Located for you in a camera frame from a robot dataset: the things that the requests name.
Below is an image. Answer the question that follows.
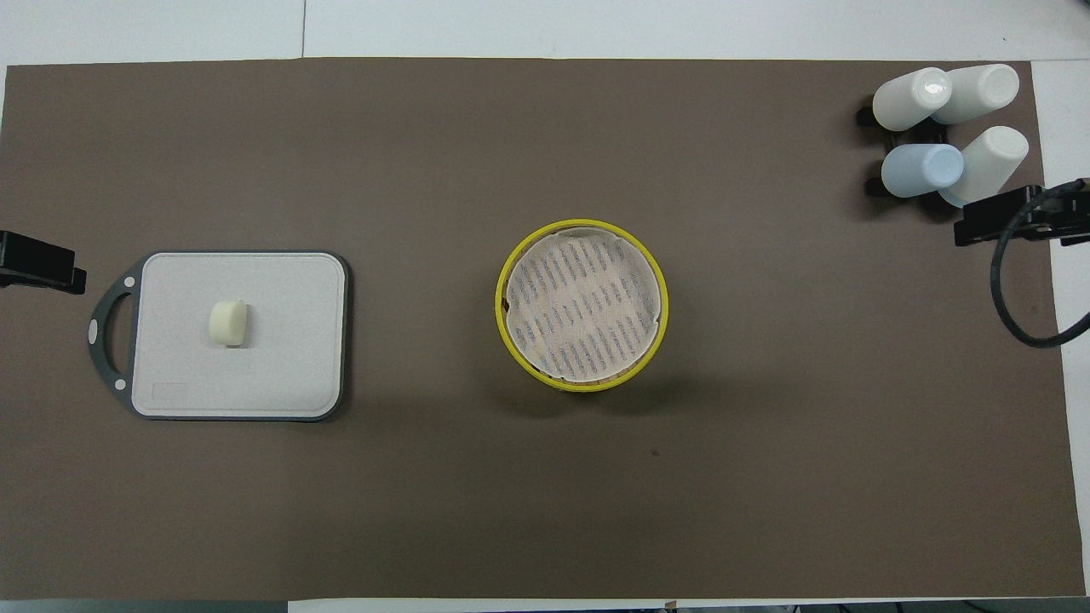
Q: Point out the white plastic cup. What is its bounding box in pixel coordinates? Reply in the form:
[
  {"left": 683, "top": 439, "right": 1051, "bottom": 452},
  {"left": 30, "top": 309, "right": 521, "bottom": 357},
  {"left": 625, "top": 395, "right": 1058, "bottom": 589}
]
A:
[{"left": 872, "top": 67, "right": 953, "bottom": 132}]

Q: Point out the light blue plastic cup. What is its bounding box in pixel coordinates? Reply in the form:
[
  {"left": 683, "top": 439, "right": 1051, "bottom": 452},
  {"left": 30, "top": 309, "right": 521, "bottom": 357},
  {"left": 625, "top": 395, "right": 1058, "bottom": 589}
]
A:
[{"left": 881, "top": 143, "right": 965, "bottom": 198}]

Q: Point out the brown table mat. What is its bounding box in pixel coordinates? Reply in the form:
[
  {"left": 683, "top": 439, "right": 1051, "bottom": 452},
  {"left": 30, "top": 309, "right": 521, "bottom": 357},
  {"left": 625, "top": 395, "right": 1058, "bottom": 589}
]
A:
[{"left": 0, "top": 56, "right": 1087, "bottom": 601}]

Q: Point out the yellow bamboo steamer base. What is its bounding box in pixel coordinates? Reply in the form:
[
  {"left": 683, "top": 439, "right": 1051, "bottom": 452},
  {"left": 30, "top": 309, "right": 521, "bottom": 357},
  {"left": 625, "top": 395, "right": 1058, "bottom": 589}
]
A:
[{"left": 511, "top": 362, "right": 661, "bottom": 394}]

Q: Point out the white cup blue rim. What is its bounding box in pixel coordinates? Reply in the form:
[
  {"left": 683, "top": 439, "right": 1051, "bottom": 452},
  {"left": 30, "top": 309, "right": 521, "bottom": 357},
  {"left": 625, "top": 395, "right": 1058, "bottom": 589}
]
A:
[
  {"left": 932, "top": 64, "right": 1020, "bottom": 125},
  {"left": 938, "top": 126, "right": 1030, "bottom": 209}
]

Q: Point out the black cup rack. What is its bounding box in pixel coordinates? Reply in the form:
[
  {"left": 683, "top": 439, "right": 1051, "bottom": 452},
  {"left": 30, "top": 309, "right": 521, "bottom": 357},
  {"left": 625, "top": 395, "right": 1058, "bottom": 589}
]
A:
[{"left": 856, "top": 102, "right": 963, "bottom": 198}]

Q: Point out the grey cutting board dark rim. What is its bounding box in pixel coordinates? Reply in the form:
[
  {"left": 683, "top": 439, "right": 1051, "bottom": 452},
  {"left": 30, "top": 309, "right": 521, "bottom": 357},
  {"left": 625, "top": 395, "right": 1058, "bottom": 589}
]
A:
[{"left": 87, "top": 250, "right": 351, "bottom": 421}]

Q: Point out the yellow bowl with paper liner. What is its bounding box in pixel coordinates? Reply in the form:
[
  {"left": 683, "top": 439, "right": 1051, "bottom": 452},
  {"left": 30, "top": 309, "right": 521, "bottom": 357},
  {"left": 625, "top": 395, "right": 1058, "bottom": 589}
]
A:
[{"left": 496, "top": 220, "right": 669, "bottom": 389}]

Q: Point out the white steamed bun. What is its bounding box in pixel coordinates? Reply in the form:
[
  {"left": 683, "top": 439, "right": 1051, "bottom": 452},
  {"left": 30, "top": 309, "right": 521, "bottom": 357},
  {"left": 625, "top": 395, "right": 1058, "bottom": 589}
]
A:
[{"left": 209, "top": 298, "right": 251, "bottom": 348}]

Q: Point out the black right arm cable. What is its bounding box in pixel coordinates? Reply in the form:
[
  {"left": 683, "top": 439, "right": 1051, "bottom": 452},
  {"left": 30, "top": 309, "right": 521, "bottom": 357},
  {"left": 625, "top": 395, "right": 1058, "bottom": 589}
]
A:
[{"left": 990, "top": 180, "right": 1090, "bottom": 348}]

